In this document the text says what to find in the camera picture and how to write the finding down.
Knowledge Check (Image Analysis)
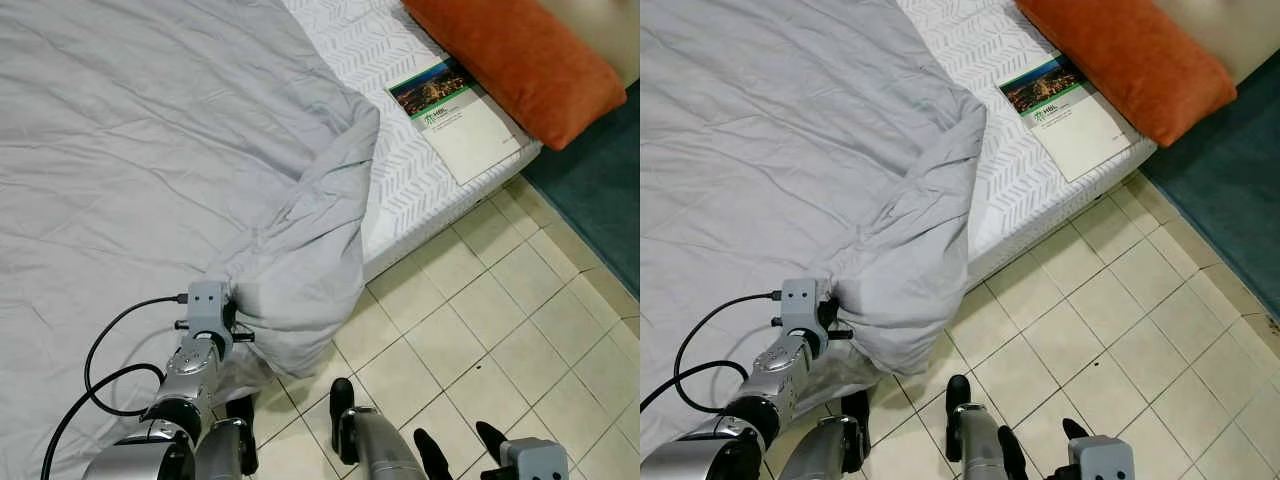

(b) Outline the grey bed blanket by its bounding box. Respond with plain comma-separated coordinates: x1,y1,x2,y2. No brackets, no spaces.
0,0,382,480
640,0,989,457

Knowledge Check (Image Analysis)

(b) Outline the silver black robot right leg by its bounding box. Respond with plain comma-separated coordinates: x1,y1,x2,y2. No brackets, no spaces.
329,377,430,480
945,374,1027,480

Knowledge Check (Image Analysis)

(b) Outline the silver black robot leg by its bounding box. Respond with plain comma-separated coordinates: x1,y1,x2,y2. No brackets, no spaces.
945,374,1027,480
329,377,430,480
780,389,872,480
195,394,260,480

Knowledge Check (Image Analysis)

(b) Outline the silver black robot left leg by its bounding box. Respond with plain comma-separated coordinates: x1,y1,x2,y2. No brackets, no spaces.
780,389,872,480
195,394,260,480

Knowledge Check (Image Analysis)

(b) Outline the white patterned mattress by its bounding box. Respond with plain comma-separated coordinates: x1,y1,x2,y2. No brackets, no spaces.
280,0,546,283
895,0,1159,288

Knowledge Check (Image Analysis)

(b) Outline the white book with city photo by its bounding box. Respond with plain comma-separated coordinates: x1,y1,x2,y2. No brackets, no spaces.
997,54,1137,184
387,57,524,187

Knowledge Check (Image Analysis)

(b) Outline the beige bed headboard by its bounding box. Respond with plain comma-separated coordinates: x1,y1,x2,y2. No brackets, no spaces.
535,0,641,89
1150,0,1280,87

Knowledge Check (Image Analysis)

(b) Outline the orange pillow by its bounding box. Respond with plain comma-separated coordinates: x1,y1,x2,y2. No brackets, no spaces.
400,0,628,152
1014,0,1239,149

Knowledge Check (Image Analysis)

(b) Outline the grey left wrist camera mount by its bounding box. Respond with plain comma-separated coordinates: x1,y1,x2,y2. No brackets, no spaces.
174,281,237,343
770,278,832,338

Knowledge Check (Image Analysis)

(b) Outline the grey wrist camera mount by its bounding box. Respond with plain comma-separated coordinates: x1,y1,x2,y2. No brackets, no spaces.
174,281,237,343
1067,434,1137,480
499,437,572,480
770,278,832,338

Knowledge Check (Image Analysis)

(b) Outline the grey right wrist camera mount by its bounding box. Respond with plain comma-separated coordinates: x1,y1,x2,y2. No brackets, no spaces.
1067,434,1137,480
499,437,572,480

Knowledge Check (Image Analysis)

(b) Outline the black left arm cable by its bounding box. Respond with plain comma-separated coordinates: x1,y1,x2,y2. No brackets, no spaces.
40,293,191,480
640,291,784,414

